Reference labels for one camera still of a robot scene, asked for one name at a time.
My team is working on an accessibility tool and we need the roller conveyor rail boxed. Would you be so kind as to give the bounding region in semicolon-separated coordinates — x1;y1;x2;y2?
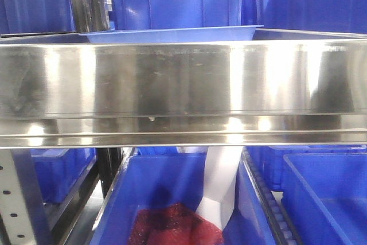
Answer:
243;148;301;244

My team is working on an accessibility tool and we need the stainless steel shelf edge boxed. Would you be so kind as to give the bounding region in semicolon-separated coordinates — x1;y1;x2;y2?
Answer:
1;28;366;149

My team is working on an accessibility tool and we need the blue crate upper left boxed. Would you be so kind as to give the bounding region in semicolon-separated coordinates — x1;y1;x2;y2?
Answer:
1;0;74;34

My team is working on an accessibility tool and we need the blue bin lower right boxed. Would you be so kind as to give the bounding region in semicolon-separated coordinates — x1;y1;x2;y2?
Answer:
282;153;366;244

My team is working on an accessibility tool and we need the blue bin lower centre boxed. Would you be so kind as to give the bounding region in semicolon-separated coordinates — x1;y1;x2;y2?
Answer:
91;153;275;244

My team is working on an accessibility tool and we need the perforated grey shelf upright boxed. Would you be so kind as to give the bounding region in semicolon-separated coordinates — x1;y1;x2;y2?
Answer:
1;149;53;244

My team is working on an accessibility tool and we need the blue crate upper right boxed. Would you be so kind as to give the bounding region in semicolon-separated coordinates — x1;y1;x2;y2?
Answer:
241;0;366;34

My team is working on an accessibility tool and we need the blue bin lower left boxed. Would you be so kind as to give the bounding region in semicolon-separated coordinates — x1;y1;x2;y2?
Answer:
30;148;96;204

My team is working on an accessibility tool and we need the blue plastic tray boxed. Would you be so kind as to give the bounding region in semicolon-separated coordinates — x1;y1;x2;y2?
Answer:
79;25;259;44

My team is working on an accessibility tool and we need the blue bin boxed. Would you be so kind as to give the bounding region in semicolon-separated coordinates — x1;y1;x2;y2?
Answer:
30;148;96;204
282;153;366;244
91;153;275;244

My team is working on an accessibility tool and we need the red mesh bag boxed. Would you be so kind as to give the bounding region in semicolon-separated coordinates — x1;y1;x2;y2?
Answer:
127;203;224;244

